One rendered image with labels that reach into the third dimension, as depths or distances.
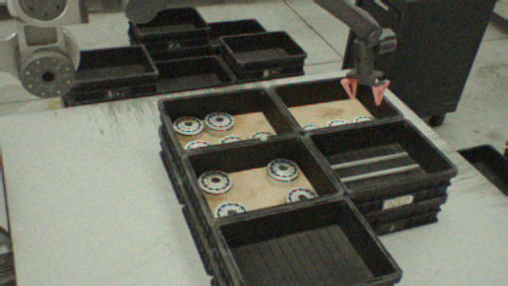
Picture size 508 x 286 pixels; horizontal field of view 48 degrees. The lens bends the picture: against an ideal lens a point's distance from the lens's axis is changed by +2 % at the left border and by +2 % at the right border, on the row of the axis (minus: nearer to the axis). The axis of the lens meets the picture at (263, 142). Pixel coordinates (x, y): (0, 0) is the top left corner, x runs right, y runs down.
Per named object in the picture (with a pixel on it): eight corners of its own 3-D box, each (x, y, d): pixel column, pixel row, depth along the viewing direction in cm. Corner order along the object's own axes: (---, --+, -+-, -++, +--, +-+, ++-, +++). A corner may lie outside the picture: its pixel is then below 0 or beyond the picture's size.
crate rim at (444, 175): (344, 200, 161) (346, 194, 160) (301, 139, 183) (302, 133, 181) (458, 177, 175) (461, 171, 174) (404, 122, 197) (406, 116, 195)
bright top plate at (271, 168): (273, 182, 172) (273, 181, 171) (263, 162, 179) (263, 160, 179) (304, 178, 175) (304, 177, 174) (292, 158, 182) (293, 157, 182)
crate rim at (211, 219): (210, 228, 147) (210, 222, 145) (180, 159, 169) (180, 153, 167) (344, 200, 161) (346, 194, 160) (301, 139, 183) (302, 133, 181)
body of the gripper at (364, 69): (356, 72, 185) (356, 51, 182) (384, 77, 178) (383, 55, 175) (344, 78, 181) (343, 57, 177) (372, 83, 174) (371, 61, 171)
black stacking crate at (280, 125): (180, 183, 174) (181, 154, 168) (157, 128, 196) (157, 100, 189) (296, 162, 188) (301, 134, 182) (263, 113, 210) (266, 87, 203)
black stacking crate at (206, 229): (209, 253, 153) (211, 223, 146) (180, 184, 174) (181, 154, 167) (337, 224, 167) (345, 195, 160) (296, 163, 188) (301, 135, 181)
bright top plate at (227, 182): (206, 197, 164) (206, 196, 163) (192, 176, 171) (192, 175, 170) (237, 189, 168) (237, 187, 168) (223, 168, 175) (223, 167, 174)
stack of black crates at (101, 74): (79, 163, 280) (69, 83, 253) (69, 128, 301) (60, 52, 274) (160, 149, 294) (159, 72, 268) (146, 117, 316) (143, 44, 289)
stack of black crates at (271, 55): (232, 136, 310) (238, 64, 283) (214, 106, 331) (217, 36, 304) (297, 124, 325) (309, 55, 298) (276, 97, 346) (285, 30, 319)
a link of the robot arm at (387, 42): (356, 15, 170) (370, 33, 165) (390, 8, 174) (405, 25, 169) (349, 47, 179) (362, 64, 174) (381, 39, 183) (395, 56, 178)
